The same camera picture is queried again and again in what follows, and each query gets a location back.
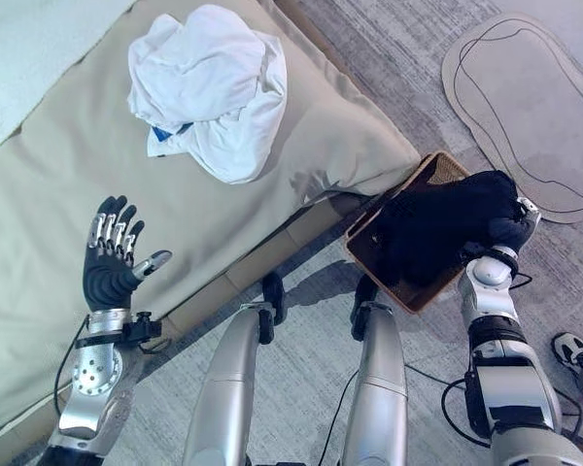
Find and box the brown wicker basket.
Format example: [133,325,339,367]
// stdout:
[343,150,473,316]

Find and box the robot leg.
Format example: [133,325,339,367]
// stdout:
[342,299,409,466]
[181,301,276,466]

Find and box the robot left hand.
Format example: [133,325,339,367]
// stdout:
[81,194,174,313]

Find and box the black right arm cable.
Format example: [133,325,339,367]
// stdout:
[440,372,493,449]

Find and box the robot left leg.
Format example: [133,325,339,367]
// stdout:
[181,301,276,466]

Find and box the white crumpled garment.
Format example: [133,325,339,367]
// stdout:
[126,4,290,185]

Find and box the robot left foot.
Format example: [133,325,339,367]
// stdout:
[261,271,288,342]

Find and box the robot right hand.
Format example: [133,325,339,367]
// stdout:
[486,195,542,254]

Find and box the black floor cable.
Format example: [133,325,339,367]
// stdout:
[317,363,468,466]

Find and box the beige bed base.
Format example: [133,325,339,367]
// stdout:
[164,189,376,342]

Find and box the beige rug with black line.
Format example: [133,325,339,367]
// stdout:
[440,12,583,225]

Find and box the white bed sheet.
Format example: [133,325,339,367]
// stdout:
[0,0,138,165]

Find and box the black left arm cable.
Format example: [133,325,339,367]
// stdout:
[52,314,90,419]

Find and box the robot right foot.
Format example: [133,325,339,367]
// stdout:
[350,275,379,341]

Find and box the beige bed cover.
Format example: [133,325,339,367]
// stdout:
[0,0,422,441]

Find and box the person's shoe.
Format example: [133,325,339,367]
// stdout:
[550,331,583,378]

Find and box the robot right leg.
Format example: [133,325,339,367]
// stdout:
[342,299,409,466]

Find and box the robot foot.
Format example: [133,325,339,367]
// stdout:
[261,271,288,342]
[350,275,379,341]

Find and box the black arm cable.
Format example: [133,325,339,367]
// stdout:
[440,372,493,449]
[52,314,90,419]

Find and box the black garment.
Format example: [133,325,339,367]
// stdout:
[372,169,520,288]

